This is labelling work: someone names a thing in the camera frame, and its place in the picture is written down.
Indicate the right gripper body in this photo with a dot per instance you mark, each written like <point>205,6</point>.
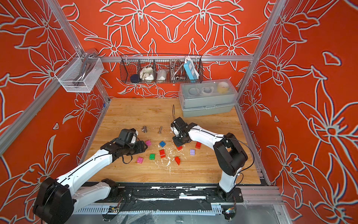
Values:
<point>179,140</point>

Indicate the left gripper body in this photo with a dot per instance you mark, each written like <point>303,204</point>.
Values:
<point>137,148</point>

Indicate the pink lego brick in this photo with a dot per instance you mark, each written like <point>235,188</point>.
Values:
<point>140,160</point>
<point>148,143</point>

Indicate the red square lego brick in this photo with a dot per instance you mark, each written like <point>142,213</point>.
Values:
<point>162,153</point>

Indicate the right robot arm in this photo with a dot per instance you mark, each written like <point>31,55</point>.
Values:
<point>229,153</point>

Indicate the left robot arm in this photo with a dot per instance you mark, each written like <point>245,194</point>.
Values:
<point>59,198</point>

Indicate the blue lego brick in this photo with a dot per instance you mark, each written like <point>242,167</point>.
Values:
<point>162,143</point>

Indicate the grey plastic storage box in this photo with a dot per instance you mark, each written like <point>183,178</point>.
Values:
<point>207,98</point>

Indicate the blue white box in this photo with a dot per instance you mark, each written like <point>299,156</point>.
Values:
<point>190,69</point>

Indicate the white crumpled bag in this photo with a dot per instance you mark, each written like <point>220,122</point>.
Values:
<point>147,74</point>

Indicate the clear plastic bin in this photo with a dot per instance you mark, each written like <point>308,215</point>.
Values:
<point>70,72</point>

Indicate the metal tool in bin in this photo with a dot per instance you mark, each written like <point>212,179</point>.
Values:
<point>87,65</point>

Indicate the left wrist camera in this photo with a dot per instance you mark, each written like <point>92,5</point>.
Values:
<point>127,136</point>

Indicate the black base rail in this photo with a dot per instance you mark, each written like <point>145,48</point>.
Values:
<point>173,197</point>

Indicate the black wire basket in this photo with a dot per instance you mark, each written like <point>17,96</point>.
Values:
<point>168,68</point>

